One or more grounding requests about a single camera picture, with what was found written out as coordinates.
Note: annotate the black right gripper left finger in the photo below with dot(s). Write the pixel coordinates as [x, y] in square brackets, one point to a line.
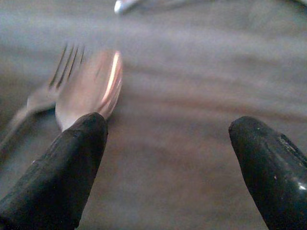
[52, 182]

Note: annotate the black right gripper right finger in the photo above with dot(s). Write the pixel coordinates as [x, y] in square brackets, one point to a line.
[271, 179]

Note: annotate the silver metal spoon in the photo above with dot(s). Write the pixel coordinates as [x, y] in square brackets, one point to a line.
[88, 88]

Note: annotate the silver metal fork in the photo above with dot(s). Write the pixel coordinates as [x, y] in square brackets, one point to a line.
[38, 100]

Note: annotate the silver metal cutlery piece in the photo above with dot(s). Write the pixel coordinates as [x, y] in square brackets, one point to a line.
[121, 6]

